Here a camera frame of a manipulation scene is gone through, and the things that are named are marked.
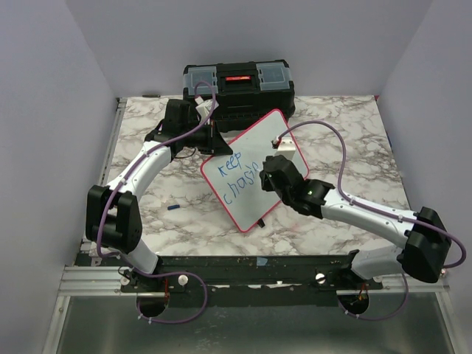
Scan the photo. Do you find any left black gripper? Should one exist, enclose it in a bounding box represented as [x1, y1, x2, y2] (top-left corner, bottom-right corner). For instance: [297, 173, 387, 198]
[181, 120, 234, 155]

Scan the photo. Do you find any pink framed whiteboard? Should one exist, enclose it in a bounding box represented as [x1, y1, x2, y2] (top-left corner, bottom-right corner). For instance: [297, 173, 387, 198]
[201, 109, 288, 232]

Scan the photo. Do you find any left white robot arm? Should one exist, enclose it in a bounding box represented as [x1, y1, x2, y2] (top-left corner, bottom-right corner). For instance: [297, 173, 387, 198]
[85, 97, 232, 291]

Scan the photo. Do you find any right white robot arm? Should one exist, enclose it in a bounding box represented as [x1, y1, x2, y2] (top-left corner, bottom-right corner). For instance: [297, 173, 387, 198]
[260, 156, 451, 289]

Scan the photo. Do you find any black plastic toolbox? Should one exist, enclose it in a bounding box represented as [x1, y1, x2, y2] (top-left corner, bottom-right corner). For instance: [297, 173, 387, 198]
[183, 60, 296, 133]

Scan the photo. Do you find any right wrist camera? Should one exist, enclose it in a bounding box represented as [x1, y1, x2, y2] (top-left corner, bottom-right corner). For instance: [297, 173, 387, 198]
[271, 137, 296, 161]

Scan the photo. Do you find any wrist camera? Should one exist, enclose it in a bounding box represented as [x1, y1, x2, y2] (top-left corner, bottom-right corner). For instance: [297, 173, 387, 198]
[195, 96, 218, 119]
[271, 137, 296, 161]

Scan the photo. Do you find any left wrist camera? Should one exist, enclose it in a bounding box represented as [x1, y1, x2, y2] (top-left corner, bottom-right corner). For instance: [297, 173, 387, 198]
[195, 96, 218, 119]

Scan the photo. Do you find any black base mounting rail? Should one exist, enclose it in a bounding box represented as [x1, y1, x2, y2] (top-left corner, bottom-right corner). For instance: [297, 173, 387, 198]
[121, 254, 406, 307]

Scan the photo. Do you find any aluminium frame rail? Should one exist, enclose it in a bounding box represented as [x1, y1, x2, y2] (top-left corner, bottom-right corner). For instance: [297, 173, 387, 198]
[58, 97, 128, 296]

